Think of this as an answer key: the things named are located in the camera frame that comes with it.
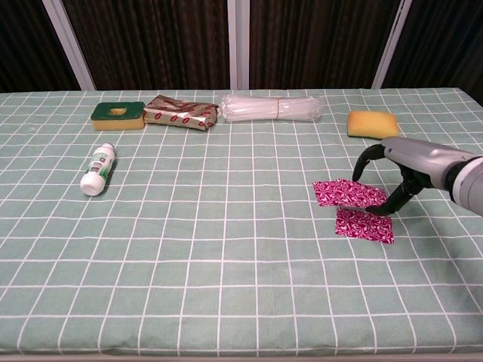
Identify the green grid tablecloth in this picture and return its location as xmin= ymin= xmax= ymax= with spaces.
xmin=0 ymin=87 xmax=483 ymax=357

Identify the clear bag of white straws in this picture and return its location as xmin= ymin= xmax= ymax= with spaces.
xmin=219 ymin=94 xmax=324 ymax=124

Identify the pink patterned square cloth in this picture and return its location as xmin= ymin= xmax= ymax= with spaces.
xmin=334 ymin=207 xmax=395 ymax=246

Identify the white bottle green label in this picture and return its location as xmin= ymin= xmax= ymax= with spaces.
xmin=78 ymin=142 xmax=117 ymax=198

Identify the white frame post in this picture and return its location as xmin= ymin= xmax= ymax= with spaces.
xmin=42 ymin=0 xmax=97 ymax=92
xmin=226 ymin=0 xmax=251 ymax=91
xmin=371 ymin=0 xmax=414 ymax=90

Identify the green yellow sponge with hole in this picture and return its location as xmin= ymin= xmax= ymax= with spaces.
xmin=91 ymin=101 xmax=146 ymax=133

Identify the gold red foil package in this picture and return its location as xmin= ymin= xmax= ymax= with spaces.
xmin=143 ymin=94 xmax=221 ymax=133

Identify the dark brown curtain panel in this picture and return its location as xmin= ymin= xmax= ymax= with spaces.
xmin=63 ymin=0 xmax=230 ymax=91
xmin=383 ymin=0 xmax=483 ymax=114
xmin=248 ymin=0 xmax=401 ymax=91
xmin=0 ymin=0 xmax=81 ymax=94

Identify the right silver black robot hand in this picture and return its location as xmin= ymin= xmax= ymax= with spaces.
xmin=352 ymin=136 xmax=473 ymax=217

